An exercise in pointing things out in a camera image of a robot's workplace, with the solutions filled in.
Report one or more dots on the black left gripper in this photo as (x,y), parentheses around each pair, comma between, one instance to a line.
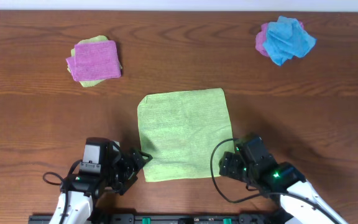
(133,168)

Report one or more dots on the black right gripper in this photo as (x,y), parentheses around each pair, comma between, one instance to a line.
(229,164)

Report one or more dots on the light green microfiber cloth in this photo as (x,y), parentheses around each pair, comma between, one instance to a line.
(180,131)

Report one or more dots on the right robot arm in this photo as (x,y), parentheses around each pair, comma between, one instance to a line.
(299,202)

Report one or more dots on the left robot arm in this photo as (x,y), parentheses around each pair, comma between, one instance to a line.
(79,193)

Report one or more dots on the folded purple cloth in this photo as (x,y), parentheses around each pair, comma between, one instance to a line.
(94,61)

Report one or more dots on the crumpled purple cloth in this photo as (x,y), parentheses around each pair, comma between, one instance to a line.
(260,42)

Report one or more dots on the crumpled blue cloth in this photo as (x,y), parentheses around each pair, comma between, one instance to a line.
(287,40)

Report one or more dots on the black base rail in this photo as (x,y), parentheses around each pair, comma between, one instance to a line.
(188,219)

